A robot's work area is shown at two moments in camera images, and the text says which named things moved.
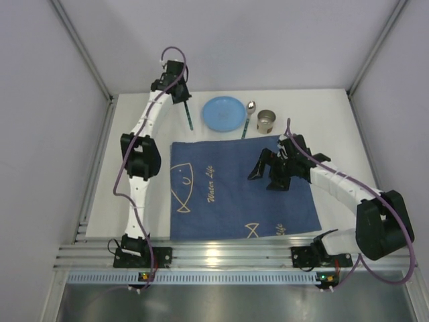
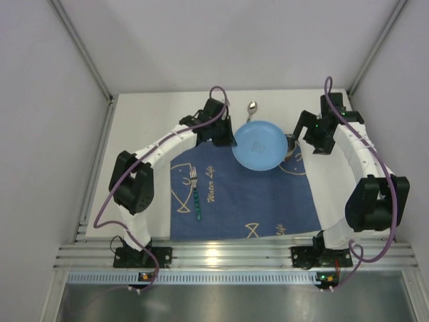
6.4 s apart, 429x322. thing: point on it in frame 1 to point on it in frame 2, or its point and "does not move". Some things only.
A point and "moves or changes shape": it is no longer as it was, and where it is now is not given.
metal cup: (265, 121) moves or changes shape
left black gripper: (182, 96) to (222, 133)
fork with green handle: (188, 115) to (194, 178)
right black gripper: (274, 166) to (304, 119)
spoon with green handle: (251, 108) does not move
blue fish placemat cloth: (212, 196) does not move
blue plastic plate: (223, 114) moves or changes shape
